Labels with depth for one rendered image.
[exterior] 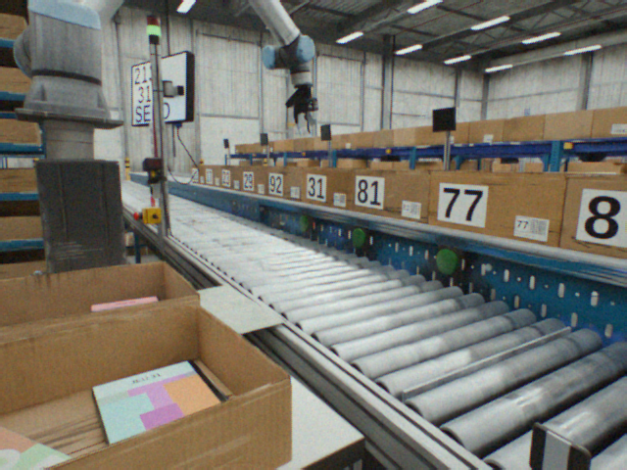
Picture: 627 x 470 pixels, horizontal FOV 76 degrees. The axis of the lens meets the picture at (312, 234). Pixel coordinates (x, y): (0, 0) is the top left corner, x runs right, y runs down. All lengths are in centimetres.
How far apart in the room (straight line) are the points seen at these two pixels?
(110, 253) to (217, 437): 80
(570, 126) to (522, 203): 506
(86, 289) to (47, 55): 55
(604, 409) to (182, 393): 56
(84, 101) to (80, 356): 67
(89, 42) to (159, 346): 78
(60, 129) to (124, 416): 79
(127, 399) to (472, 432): 43
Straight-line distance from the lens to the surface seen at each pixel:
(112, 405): 58
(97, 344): 66
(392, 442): 60
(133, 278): 98
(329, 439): 54
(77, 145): 117
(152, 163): 177
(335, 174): 165
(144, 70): 226
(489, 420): 61
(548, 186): 106
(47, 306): 98
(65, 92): 115
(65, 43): 118
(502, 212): 112
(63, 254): 115
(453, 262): 113
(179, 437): 41
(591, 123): 604
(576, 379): 78
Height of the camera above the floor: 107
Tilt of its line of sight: 10 degrees down
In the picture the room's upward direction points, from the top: straight up
